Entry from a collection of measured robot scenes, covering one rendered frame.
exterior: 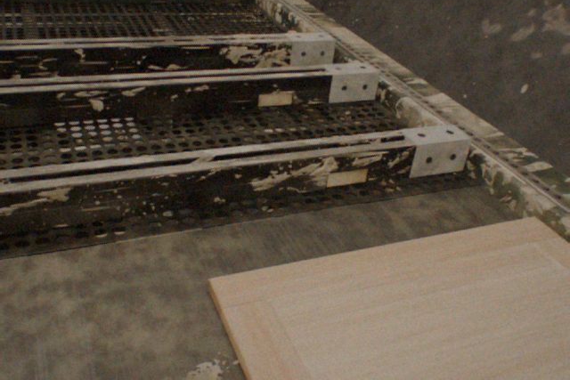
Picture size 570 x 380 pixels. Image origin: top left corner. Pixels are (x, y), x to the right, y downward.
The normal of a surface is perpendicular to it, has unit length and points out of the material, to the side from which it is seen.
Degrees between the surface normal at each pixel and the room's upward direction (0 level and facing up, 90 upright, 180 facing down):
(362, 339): 50
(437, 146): 90
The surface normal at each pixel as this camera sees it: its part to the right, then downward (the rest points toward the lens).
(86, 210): 0.39, 0.50
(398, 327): 0.11, -0.86
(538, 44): -0.64, -0.47
